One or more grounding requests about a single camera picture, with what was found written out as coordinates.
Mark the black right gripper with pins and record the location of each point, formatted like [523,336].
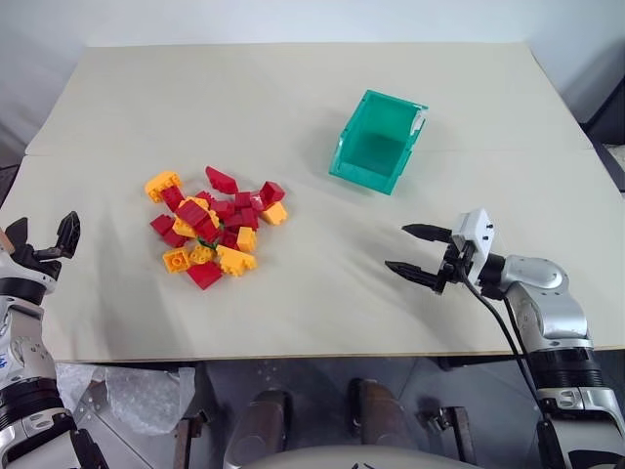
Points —
[455,268]

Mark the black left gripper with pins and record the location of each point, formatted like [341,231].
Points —
[39,255]

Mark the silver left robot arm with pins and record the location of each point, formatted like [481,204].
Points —
[24,352]

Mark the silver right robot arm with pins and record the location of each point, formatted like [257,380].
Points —
[556,312]

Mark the green plastic bin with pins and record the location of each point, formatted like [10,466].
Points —
[376,146]

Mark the white label on bin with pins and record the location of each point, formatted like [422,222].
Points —
[419,124]

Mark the large red toy block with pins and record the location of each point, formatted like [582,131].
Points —
[192,213]

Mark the dark green plastic building brick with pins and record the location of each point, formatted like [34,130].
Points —
[209,243]

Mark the dark rounded shape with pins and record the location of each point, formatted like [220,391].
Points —
[261,422]
[378,413]

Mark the clear bubble wrap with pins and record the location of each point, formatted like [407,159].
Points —
[127,396]

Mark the red plastic toy brick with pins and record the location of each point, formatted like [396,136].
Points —
[220,179]

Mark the grey robot torso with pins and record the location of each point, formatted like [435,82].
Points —
[361,456]

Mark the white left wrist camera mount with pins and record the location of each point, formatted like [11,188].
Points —
[22,271]

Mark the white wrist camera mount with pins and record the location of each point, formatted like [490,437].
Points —
[22,271]
[474,228]

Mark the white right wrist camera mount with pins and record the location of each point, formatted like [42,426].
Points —
[474,228]

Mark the metal table bracket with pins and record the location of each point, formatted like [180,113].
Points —
[193,439]
[454,432]

